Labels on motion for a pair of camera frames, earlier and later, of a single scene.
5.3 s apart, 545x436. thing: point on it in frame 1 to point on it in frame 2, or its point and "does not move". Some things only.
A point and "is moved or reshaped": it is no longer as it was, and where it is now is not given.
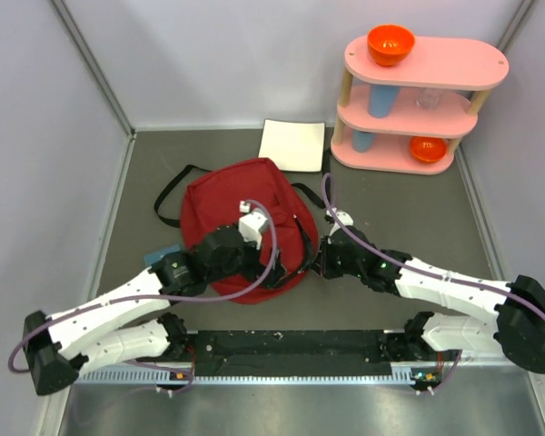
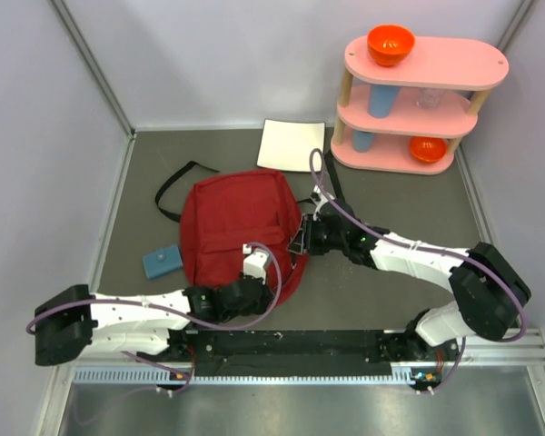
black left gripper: x=257 y=269 to x=262 y=302
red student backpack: x=219 y=199 is moved or reshaped
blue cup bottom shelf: x=362 y=142 does not move
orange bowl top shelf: x=390 y=44 does not move
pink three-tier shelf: x=410 y=118 does not move
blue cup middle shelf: x=382 y=99 does not move
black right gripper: x=322 y=260 to x=304 y=241
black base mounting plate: x=288 y=352 does not move
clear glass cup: x=429 y=98 does not move
